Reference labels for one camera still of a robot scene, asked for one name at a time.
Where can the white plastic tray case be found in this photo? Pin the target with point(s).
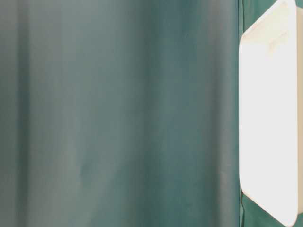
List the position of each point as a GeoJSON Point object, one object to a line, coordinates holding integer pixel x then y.
{"type": "Point", "coordinates": [271, 112]}

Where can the green table cloth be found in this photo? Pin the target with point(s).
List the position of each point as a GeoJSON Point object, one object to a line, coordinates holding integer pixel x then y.
{"type": "Point", "coordinates": [122, 113]}

